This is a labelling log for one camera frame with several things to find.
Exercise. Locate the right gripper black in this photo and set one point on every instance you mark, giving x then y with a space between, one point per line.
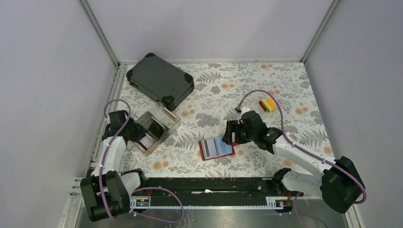
234 126

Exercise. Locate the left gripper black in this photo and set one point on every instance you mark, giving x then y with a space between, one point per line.
140 130

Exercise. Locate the red leather card holder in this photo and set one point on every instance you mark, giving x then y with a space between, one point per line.
222 149

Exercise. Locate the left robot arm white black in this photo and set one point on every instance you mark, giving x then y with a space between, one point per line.
106 192

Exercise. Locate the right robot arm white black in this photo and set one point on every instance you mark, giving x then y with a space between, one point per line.
336 181

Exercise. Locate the white card stack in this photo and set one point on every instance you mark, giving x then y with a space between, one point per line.
146 142

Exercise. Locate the clear acrylic card organizer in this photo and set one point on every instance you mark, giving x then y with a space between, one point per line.
159 122

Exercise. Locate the wooden block base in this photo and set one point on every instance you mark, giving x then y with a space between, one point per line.
149 151

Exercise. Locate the orange green sticky note block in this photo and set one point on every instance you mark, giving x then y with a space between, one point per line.
267 105

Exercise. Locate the floral patterned table mat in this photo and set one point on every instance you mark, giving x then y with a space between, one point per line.
219 88

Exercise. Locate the dark grey hard case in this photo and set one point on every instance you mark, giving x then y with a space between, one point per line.
161 81

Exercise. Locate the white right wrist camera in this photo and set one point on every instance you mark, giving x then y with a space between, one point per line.
242 110

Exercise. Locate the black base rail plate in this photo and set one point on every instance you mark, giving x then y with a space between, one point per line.
212 193

